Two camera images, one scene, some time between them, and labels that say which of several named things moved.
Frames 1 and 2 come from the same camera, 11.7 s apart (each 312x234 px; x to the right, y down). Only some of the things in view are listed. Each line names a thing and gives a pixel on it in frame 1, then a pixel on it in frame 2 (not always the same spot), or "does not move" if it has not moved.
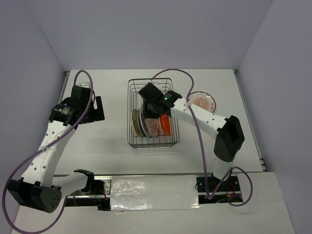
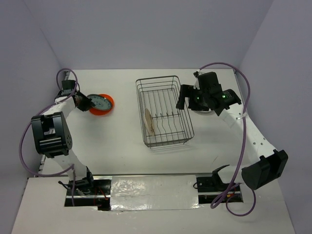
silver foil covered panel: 154,192 does not move
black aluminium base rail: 214,190 does not move
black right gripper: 148,114 to 185,91
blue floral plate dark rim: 142,121 to 101,103
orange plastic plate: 165,120 to 98,112
